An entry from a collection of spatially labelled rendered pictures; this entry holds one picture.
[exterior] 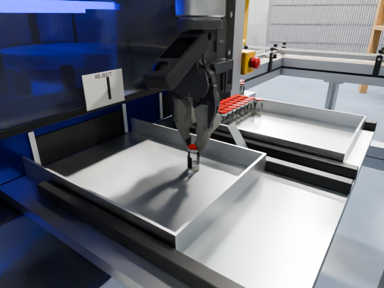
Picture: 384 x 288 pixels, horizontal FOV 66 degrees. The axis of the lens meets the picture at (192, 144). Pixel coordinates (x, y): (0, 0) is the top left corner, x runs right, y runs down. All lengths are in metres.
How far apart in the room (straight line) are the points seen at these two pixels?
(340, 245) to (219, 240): 1.50
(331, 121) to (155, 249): 0.62
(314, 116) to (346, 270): 1.04
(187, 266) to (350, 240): 1.63
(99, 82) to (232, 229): 0.33
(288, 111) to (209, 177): 0.42
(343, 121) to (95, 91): 0.60
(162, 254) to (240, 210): 0.15
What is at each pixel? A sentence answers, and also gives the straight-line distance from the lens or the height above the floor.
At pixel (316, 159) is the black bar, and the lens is 0.58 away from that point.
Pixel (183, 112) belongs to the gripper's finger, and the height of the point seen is 0.99.
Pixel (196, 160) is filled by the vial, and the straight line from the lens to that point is 0.52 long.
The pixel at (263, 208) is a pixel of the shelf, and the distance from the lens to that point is 0.46.
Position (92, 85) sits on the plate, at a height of 1.03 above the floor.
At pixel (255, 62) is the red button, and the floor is 1.00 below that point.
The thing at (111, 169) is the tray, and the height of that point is 0.88.
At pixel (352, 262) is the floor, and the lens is 1.78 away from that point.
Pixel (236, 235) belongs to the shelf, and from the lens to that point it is 0.40.
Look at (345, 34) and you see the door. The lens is 8.81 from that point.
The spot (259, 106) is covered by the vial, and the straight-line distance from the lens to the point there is 0.83.
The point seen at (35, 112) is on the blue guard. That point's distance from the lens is 0.49.
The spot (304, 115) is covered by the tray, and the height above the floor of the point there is 0.89.
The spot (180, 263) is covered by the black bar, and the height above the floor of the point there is 0.90.
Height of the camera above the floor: 1.14
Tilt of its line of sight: 24 degrees down
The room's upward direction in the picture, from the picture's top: straight up
